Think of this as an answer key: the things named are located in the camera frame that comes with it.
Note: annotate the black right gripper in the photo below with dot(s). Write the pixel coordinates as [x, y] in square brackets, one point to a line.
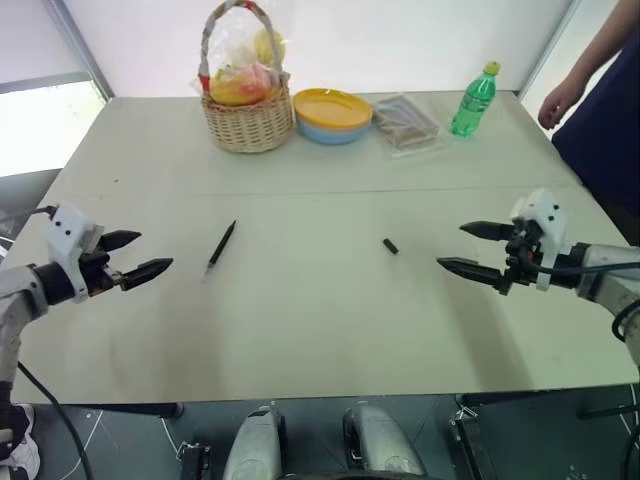
[522, 255]

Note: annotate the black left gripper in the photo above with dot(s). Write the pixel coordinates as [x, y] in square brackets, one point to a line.
[96, 267]

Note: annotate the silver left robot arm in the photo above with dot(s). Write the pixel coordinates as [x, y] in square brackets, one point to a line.
[15, 292]

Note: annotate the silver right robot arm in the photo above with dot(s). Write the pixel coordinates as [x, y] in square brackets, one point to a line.
[607, 280]

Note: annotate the bystander bare forearm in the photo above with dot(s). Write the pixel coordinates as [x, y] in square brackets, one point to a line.
[597, 55]

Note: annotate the black pen cap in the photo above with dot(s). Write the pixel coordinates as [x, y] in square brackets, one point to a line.
[390, 246]

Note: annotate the black pen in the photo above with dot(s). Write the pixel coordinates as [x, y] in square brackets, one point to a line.
[223, 242]

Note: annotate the bystander bare hand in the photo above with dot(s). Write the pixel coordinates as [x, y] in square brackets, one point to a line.
[557, 107]

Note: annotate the green plastic bottle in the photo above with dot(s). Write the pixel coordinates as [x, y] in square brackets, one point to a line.
[470, 107]

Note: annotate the clear packet of brown snacks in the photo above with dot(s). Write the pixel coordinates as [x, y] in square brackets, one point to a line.
[406, 125]

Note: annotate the bystander dark blue clothing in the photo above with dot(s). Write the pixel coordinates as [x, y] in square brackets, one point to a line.
[607, 150]

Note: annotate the light blue plastic bowl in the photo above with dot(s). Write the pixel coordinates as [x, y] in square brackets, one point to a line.
[330, 135]

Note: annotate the orange yellow fruit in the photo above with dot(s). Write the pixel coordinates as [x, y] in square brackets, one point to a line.
[229, 91]

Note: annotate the yellow plastic plate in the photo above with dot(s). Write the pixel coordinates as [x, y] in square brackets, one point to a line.
[330, 107]

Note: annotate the pink red fruit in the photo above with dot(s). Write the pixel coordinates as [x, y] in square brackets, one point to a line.
[260, 80]

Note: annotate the silver rounded housing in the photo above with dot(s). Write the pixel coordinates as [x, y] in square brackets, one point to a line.
[255, 445]
[380, 445]

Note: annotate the white and black shoe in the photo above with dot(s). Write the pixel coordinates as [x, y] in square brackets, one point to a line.
[20, 445]

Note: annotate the yellow green round fruit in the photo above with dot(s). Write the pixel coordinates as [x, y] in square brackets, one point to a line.
[271, 46]

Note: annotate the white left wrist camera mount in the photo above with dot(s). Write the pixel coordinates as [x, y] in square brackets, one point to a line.
[67, 225]

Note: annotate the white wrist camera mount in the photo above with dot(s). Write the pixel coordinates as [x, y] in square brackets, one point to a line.
[545, 210]
[67, 225]

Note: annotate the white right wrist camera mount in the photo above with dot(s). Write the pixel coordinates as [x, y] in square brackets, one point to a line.
[545, 210]

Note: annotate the black table leg frame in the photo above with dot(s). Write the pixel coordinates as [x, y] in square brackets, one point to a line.
[472, 440]
[195, 457]

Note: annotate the grey window frame post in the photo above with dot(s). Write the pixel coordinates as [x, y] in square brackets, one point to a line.
[82, 50]

